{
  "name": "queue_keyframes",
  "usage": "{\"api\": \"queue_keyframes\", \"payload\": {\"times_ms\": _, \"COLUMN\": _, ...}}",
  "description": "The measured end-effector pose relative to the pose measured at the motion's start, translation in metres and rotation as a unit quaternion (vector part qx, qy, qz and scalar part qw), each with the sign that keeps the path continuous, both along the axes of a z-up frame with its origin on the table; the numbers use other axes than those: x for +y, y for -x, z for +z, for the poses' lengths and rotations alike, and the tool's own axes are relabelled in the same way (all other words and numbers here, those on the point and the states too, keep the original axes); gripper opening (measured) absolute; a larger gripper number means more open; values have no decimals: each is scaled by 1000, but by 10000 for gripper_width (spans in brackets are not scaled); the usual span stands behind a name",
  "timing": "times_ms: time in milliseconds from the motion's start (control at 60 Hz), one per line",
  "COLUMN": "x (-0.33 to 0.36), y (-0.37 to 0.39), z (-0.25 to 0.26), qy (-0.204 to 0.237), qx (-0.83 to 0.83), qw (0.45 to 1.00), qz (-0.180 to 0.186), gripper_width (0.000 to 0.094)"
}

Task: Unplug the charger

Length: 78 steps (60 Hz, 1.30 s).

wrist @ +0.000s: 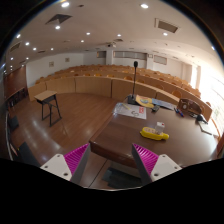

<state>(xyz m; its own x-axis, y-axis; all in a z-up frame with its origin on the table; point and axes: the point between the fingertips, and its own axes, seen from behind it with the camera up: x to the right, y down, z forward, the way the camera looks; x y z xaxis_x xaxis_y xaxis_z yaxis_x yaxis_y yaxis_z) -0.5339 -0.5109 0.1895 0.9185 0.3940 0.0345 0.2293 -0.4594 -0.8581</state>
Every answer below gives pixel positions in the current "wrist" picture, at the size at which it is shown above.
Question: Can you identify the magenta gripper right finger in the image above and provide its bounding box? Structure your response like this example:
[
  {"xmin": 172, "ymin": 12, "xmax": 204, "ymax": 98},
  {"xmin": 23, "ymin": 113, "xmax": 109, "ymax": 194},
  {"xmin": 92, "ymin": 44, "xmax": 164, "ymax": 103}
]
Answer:
[{"xmin": 132, "ymin": 144, "xmax": 181, "ymax": 186}]

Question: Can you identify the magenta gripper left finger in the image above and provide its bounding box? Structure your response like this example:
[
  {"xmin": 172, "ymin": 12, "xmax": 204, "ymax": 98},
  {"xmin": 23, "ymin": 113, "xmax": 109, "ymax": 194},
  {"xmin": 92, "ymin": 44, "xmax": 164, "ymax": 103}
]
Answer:
[{"xmin": 41, "ymin": 143, "xmax": 90, "ymax": 184}]

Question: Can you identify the yellow power strip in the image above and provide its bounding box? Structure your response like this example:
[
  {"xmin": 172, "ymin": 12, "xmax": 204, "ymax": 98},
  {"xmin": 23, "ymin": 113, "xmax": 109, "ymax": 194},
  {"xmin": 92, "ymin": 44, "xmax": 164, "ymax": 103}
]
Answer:
[{"xmin": 140, "ymin": 127, "xmax": 169, "ymax": 140}]

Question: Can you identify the large wooden lectern table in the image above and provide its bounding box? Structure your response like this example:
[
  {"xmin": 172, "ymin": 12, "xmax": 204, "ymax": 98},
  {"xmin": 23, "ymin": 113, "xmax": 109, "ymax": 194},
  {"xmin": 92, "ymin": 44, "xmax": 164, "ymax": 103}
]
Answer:
[{"xmin": 90, "ymin": 102, "xmax": 217, "ymax": 168}]

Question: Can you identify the blue pen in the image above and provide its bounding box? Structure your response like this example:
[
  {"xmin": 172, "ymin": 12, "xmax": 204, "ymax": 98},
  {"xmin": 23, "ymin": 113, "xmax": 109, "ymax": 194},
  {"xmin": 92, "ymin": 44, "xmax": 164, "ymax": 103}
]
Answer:
[{"xmin": 174, "ymin": 108, "xmax": 184, "ymax": 117}]

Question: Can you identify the small wooden student desk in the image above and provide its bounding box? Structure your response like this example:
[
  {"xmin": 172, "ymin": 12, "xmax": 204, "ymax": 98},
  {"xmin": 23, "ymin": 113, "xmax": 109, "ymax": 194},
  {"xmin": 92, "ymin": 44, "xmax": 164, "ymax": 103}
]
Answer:
[{"xmin": 35, "ymin": 90, "xmax": 61, "ymax": 127}]

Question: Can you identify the blue paper sheet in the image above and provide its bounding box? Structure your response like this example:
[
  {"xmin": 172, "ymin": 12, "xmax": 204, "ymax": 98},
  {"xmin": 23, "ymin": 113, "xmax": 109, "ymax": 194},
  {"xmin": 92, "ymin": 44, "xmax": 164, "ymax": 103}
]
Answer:
[{"xmin": 152, "ymin": 98, "xmax": 175, "ymax": 110}]

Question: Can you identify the transparent plastic document sleeve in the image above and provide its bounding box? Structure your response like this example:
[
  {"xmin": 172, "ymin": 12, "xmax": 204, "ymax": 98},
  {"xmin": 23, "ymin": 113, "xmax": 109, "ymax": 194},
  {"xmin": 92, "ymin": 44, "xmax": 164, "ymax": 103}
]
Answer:
[{"xmin": 113, "ymin": 102, "xmax": 147, "ymax": 119}]

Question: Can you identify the yellow envelope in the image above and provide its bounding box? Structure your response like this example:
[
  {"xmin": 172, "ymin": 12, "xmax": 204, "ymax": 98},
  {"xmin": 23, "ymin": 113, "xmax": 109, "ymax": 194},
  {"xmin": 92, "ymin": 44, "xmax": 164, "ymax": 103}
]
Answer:
[{"xmin": 135, "ymin": 95, "xmax": 154, "ymax": 108}]

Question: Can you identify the black desk microphone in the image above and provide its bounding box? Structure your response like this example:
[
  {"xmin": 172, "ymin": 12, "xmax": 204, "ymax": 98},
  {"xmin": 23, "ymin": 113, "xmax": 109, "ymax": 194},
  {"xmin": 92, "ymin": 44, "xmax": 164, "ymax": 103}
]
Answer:
[{"xmin": 127, "ymin": 61, "xmax": 138, "ymax": 105}]

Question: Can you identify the white notebook at table edge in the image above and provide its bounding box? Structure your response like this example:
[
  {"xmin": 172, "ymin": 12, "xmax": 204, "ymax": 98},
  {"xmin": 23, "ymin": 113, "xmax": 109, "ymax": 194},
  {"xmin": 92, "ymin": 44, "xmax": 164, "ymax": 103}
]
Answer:
[{"xmin": 198, "ymin": 121, "xmax": 212, "ymax": 134}]

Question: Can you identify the wooden box with hardware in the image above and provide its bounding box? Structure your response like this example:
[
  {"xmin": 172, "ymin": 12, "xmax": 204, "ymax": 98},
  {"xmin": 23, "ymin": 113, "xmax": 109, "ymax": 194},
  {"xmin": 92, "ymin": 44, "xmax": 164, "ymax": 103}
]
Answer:
[{"xmin": 177, "ymin": 98, "xmax": 202, "ymax": 115}]

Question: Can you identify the curved wooden front bench row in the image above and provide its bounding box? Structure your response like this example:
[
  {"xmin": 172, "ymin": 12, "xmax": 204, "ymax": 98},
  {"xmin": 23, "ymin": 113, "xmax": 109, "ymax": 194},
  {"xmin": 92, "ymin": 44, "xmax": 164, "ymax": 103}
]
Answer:
[{"xmin": 28, "ymin": 76, "xmax": 179, "ymax": 105}]

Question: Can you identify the dark wooden cabinet left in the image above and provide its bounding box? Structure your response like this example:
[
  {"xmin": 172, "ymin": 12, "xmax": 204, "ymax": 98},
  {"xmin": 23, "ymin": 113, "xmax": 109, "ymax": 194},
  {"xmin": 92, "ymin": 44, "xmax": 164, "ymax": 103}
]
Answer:
[{"xmin": 4, "ymin": 66, "xmax": 28, "ymax": 107}]

